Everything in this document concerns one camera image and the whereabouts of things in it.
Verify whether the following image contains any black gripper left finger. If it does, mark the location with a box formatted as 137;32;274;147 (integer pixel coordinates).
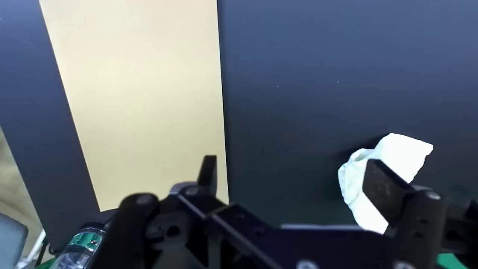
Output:
195;154;226;204

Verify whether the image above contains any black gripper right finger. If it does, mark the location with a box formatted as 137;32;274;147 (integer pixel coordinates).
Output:
361;159;415;228

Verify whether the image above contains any white cloth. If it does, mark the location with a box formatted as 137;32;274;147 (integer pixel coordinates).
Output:
335;132;434;237

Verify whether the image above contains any green labelled shiny object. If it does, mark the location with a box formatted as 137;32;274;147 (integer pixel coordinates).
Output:
50;226;107;269

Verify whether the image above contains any black plastic bin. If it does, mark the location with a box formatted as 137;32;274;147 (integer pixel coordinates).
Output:
0;0;101;253

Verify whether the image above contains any grey rounded object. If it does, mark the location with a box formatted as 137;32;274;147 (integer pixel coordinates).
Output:
0;213;29;269

